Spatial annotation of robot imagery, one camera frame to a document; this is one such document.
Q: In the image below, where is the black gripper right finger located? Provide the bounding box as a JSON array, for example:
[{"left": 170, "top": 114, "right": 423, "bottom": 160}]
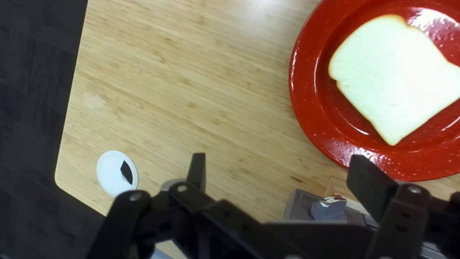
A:
[{"left": 345, "top": 154, "right": 431, "bottom": 259}]

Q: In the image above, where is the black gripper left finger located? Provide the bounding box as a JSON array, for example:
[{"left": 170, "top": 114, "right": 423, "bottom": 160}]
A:
[{"left": 85, "top": 151, "right": 227, "bottom": 259}]

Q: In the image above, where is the white table grommet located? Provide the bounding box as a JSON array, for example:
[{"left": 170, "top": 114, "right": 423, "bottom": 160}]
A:
[{"left": 95, "top": 150, "right": 141, "bottom": 199}]

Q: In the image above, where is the red plate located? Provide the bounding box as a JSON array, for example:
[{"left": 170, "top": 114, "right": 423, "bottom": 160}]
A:
[{"left": 288, "top": 0, "right": 460, "bottom": 183}]

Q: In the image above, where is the white bread slice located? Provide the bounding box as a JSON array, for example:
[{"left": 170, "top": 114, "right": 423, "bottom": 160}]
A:
[{"left": 328, "top": 13, "right": 460, "bottom": 147}]

